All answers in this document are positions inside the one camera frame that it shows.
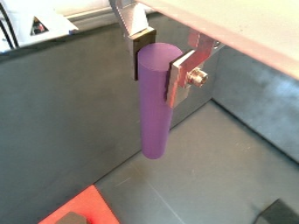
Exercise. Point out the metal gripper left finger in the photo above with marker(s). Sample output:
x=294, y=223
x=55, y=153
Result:
x=139, y=34

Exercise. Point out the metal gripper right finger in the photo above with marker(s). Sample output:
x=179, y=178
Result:
x=186, y=68

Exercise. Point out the purple round cylinder peg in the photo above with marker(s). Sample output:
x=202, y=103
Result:
x=154, y=63

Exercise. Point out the red peg board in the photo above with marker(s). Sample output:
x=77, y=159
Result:
x=88, y=205

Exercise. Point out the black curved holder bracket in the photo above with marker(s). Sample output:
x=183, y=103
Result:
x=278, y=213

